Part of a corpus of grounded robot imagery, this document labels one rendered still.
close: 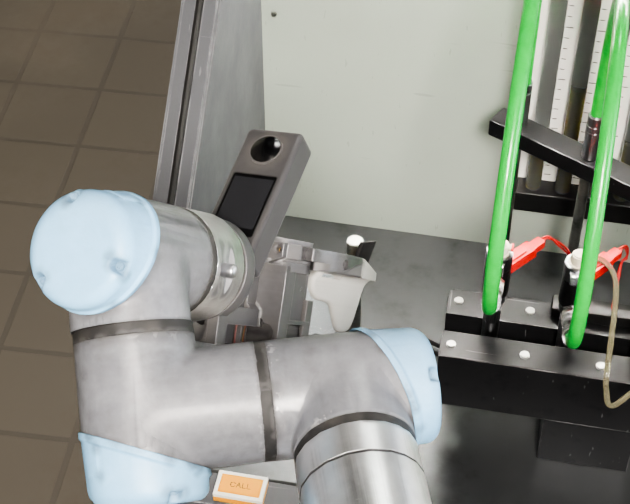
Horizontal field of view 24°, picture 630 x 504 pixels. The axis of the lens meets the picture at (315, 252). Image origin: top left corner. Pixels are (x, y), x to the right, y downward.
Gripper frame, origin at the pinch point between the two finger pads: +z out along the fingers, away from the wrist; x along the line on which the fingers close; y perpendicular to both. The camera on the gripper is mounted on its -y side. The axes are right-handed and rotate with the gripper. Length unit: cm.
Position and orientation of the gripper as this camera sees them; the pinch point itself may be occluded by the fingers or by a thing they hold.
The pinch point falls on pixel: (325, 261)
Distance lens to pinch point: 118.0
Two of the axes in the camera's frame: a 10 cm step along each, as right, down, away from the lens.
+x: 9.0, 1.2, -4.3
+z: 4.2, 0.9, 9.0
